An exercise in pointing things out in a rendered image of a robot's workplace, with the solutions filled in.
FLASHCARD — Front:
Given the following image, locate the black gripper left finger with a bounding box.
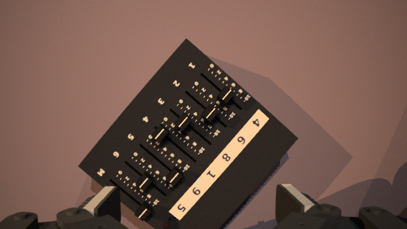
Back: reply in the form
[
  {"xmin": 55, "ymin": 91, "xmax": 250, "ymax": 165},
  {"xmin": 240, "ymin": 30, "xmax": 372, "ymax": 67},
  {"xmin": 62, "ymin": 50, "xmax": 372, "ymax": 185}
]
[{"xmin": 0, "ymin": 186, "xmax": 129, "ymax": 229}]

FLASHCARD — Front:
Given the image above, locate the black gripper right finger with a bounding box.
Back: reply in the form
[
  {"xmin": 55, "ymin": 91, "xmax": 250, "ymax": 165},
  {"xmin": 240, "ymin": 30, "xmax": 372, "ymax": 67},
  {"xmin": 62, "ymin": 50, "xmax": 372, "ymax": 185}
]
[{"xmin": 272, "ymin": 184, "xmax": 407, "ymax": 229}]

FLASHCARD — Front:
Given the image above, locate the black lighting desk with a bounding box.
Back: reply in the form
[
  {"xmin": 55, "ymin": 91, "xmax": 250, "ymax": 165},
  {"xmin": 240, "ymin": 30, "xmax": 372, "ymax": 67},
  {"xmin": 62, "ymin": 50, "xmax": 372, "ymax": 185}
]
[{"xmin": 78, "ymin": 39, "xmax": 298, "ymax": 229}]

